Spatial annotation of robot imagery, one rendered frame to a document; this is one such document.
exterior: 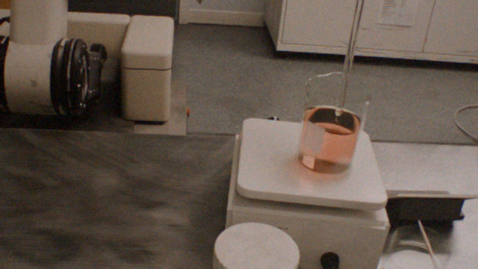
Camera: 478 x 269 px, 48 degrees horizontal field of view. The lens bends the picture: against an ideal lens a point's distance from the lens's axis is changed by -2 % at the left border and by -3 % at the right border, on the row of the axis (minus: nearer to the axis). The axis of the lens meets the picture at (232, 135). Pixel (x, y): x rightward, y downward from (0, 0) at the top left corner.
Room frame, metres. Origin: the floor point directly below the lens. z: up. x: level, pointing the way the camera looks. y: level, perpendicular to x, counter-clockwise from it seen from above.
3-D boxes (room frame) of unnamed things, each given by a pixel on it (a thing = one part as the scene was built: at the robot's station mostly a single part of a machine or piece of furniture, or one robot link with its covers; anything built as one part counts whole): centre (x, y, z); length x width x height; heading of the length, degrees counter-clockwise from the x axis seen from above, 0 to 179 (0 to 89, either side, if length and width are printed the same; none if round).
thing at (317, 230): (0.43, -0.07, 0.79); 0.22 x 0.13 x 0.08; 179
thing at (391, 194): (0.46, -0.20, 0.77); 0.09 x 0.06 x 0.04; 97
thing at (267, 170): (0.40, -0.07, 0.83); 0.12 x 0.12 x 0.01; 89
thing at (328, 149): (0.39, -0.08, 0.87); 0.06 x 0.05 x 0.08; 167
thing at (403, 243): (0.38, -0.18, 0.76); 0.06 x 0.06 x 0.02
